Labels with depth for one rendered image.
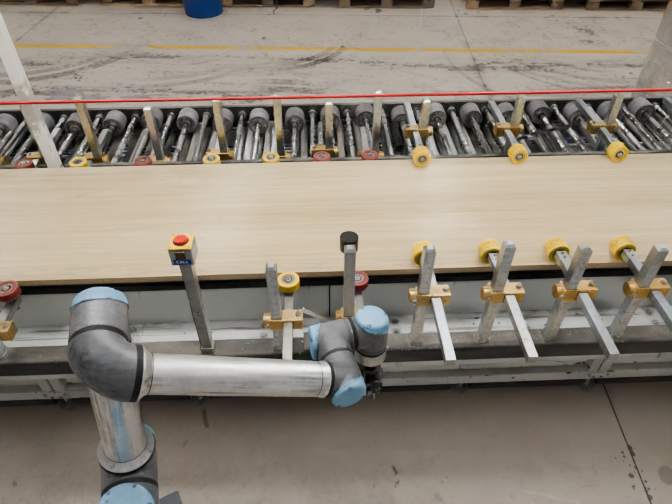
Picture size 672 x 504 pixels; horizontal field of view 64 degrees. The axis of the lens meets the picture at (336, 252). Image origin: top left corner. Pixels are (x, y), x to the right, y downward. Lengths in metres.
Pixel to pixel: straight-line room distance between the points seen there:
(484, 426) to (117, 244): 1.80
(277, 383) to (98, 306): 0.42
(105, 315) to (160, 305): 1.01
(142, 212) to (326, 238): 0.78
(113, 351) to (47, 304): 1.21
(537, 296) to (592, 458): 0.84
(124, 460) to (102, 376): 0.53
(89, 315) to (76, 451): 1.65
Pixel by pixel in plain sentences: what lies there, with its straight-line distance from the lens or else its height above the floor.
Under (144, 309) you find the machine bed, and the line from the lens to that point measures 2.24.
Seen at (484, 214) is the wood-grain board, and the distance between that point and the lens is 2.30.
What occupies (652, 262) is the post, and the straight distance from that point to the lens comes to 2.02.
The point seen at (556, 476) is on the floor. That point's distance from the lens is 2.69.
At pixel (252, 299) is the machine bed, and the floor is 0.74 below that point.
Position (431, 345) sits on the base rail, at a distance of 2.03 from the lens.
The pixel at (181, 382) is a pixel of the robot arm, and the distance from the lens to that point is 1.18.
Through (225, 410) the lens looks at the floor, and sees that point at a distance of 2.71.
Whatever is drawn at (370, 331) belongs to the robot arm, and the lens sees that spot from 1.42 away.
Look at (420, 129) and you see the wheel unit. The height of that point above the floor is 0.97.
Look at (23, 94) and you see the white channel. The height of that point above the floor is 1.25.
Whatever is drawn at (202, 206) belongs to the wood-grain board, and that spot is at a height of 0.90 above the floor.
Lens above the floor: 2.28
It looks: 42 degrees down
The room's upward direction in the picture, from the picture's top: straight up
